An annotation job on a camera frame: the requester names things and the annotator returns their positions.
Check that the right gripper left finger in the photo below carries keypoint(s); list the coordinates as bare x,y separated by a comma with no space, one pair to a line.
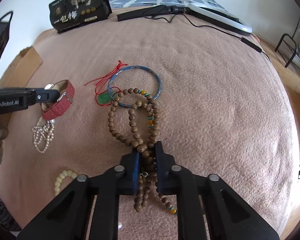
88,208

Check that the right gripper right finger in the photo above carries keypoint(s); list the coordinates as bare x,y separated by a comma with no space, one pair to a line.
208,208

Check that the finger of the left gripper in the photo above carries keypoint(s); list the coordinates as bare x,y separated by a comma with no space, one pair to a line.
40,95

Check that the red strap wristwatch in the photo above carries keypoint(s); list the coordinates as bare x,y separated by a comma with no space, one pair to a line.
62,104

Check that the cardboard box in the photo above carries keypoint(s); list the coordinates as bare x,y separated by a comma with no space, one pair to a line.
21,68

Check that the black printed gift box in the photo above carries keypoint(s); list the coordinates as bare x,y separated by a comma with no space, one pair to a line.
70,14

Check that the black folded tripod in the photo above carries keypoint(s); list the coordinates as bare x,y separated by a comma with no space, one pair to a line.
151,12

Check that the black metal rack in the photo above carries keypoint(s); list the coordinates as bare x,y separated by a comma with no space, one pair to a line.
288,46

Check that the white ring light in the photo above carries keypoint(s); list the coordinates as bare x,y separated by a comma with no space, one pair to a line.
214,13

